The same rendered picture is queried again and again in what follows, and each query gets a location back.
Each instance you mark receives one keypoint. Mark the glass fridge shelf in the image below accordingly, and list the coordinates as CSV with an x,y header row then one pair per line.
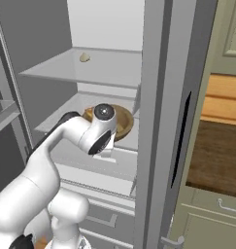
x,y
100,69

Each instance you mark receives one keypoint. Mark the grey fridge drawer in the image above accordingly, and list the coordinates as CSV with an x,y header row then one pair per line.
x,y
119,207

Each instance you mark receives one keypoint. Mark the white fridge shelf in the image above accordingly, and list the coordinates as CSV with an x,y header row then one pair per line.
x,y
122,144

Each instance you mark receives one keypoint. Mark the grey right fridge door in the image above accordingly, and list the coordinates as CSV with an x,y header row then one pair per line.
x,y
155,129

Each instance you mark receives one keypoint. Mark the grey left fridge door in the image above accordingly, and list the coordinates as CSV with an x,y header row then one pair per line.
x,y
6,155

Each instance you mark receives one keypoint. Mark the brown wooden bowl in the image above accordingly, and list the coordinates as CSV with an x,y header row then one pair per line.
x,y
124,121

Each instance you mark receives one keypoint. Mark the grey fridge door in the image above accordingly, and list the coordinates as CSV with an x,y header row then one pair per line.
x,y
6,155
155,129

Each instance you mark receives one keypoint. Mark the grey fridge door bin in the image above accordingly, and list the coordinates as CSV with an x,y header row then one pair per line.
x,y
4,112

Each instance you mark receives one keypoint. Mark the pale garlic bulb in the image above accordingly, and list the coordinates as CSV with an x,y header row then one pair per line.
x,y
84,57

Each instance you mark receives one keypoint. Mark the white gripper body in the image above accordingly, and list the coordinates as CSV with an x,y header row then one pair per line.
x,y
105,159

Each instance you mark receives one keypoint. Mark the beige drawer front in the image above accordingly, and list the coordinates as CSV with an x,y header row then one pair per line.
x,y
203,201

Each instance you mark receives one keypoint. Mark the beige wall cupboard door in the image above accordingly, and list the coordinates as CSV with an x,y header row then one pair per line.
x,y
233,29

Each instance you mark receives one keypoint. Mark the beige base cupboard door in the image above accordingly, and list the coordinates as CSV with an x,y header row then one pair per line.
x,y
210,233

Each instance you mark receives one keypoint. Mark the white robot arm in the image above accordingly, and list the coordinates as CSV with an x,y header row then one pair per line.
x,y
35,181

